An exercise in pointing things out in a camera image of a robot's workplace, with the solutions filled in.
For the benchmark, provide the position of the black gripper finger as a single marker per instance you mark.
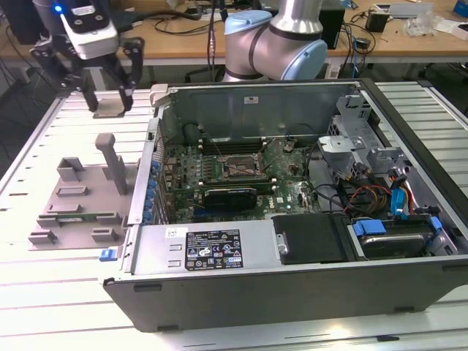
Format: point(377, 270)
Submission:
point(90, 98)
point(126, 98)

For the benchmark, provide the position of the silver CPU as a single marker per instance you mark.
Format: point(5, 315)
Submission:
point(109, 108)

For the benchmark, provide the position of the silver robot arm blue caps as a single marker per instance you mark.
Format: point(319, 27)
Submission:
point(292, 18)

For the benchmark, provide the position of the CPU socket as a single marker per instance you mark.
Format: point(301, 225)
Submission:
point(241, 166)

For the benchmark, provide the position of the grey case latch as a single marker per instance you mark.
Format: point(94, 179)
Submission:
point(159, 93)

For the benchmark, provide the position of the narrow black box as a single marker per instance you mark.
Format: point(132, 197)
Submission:
point(20, 22)

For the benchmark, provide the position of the black cylindrical case part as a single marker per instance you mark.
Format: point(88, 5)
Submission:
point(190, 134)

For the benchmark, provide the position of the blue expansion slot clip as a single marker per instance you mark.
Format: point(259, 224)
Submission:
point(148, 208)
point(153, 183)
point(146, 219)
point(156, 169)
point(151, 195)

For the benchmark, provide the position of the green motherboard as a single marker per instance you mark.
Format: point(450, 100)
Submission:
point(175, 172)

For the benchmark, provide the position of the grey parts rack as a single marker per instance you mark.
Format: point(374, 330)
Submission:
point(84, 204)

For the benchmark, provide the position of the brown cardboard box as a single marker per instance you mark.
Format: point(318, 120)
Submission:
point(183, 5)

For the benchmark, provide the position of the metal socket locking lever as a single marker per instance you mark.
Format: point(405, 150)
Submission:
point(221, 153)
point(267, 146)

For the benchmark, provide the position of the black RAM slot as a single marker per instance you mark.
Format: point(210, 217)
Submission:
point(237, 185)
point(237, 179)
point(237, 148)
point(237, 182)
point(237, 143)

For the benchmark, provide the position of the green RAM stick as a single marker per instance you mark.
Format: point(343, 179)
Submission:
point(75, 219)

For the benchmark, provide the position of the small white barcode sticker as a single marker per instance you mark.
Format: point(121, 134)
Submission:
point(172, 232)

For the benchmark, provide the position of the black graphics card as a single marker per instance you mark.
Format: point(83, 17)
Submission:
point(230, 199)

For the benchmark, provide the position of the silver power supply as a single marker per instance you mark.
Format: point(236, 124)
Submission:
point(153, 252)

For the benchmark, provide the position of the blue case latch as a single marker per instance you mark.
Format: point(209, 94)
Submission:
point(108, 255)

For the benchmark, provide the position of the round coin cell battery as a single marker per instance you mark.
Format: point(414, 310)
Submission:
point(287, 146)

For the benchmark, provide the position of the black power supply label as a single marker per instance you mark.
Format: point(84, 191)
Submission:
point(212, 250)

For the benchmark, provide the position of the silver metal drive cage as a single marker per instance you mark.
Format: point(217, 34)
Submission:
point(340, 144)

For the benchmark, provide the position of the black upright box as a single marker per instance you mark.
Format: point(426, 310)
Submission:
point(334, 29)

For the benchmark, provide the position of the black plastic bay cover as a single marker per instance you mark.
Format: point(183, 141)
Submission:
point(311, 237)

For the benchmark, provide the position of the dark grey PC case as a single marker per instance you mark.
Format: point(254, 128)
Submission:
point(256, 296)

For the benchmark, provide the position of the black power adapter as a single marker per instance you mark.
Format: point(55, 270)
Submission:
point(362, 43)

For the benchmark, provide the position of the small black cube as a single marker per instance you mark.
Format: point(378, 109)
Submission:
point(376, 22)

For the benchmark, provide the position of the blue disk carrier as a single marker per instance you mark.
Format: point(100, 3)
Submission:
point(369, 228)

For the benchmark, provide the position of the flat grey tray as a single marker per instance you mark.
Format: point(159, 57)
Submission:
point(409, 9)

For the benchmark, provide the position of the black hard disk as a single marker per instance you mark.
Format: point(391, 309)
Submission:
point(391, 246)

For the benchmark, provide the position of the clear plastic bag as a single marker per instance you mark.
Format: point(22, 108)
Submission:
point(420, 23)

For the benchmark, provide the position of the flat white box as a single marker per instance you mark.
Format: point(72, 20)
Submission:
point(453, 29)

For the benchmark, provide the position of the small blue box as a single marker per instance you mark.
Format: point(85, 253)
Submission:
point(461, 5)

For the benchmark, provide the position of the wooden desk white frame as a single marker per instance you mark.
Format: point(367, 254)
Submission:
point(146, 47)

